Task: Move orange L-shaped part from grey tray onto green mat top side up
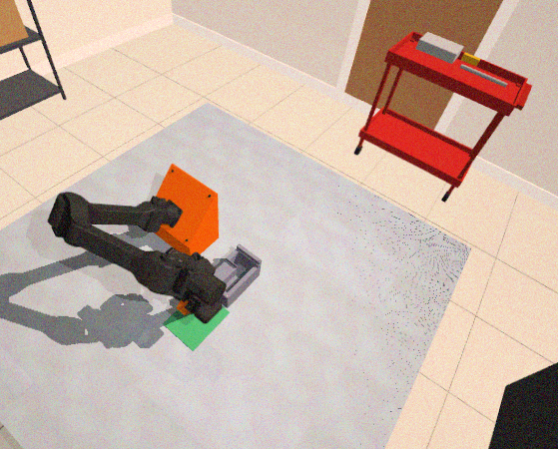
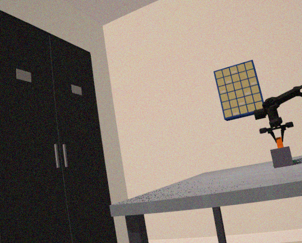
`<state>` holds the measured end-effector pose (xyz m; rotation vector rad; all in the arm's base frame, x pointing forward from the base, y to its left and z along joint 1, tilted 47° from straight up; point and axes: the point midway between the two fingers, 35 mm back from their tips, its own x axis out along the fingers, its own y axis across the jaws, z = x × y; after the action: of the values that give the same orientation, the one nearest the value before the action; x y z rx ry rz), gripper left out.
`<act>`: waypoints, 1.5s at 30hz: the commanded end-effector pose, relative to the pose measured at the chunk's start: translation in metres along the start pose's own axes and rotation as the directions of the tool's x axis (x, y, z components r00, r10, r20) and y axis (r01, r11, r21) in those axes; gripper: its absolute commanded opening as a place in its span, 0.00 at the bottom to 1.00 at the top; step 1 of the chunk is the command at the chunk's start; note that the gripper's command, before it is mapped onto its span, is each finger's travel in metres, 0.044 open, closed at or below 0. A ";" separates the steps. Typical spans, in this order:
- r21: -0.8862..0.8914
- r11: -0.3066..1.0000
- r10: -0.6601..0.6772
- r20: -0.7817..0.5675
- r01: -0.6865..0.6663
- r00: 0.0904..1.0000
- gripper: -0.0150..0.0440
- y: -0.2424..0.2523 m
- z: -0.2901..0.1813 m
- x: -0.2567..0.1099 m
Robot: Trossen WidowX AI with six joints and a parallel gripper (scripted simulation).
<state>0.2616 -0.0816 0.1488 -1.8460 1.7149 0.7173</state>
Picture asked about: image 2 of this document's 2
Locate orange l-shaped part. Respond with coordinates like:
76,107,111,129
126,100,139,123
276,137,284,148

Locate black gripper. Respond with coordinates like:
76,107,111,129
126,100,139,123
259,114,294,142

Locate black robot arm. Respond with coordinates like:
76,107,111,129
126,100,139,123
253,85,302,128

